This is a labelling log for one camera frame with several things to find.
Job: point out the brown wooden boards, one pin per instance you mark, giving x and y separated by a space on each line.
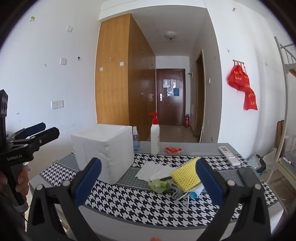
280 134

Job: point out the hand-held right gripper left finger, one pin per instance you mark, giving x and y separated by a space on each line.
89 180

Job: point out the white light switch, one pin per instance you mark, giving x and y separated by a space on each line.
63 61
69 28

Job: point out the white tote bag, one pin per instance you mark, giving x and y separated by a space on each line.
274 157

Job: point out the yellow foam net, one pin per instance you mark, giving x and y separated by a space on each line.
185 178

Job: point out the red snack packet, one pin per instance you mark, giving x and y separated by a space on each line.
173 150

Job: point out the white metal bed frame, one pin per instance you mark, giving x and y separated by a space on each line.
286 92

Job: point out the black smartphone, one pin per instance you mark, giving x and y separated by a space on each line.
248 176

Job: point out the blue paper notice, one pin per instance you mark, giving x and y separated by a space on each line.
176 92

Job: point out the dark brown entrance door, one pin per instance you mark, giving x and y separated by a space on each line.
171 109

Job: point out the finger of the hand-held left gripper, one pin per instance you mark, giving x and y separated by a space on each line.
46 136
34 128

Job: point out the person's left hand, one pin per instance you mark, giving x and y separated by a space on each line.
24 183

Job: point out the red fire extinguisher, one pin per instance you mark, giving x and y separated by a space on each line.
186 121

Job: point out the metal wall hook rack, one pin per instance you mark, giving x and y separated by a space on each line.
238 62

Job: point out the white pump bottle red pump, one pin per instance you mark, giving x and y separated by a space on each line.
155 141

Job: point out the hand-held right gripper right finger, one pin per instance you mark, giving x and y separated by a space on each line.
208 180

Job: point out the white paper notice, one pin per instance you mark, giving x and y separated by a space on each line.
168 83

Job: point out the white remote control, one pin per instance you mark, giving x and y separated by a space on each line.
229 154

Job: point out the round ceiling lamp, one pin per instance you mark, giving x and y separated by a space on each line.
171 35

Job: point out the houndstooth tablecloth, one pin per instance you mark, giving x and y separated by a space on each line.
138 199

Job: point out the red hanging cloth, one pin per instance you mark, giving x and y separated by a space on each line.
240 81

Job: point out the wooden wardrobe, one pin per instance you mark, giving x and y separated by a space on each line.
113 81

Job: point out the blue face mask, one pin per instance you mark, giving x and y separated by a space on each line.
195 192

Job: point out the blue spray bottle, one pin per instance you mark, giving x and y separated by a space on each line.
136 143

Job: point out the white foam box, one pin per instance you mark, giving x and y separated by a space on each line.
104 148

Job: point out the grey cloth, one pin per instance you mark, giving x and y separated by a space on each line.
177 193

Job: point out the white wall socket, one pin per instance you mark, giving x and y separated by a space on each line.
54 105

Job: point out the wooden door frame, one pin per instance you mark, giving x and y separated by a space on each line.
200 97

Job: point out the small green wall hook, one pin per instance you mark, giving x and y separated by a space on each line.
32 19

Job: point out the white paper tissue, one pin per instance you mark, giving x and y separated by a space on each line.
150 171

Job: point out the green wrapper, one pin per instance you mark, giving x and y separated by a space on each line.
158 185

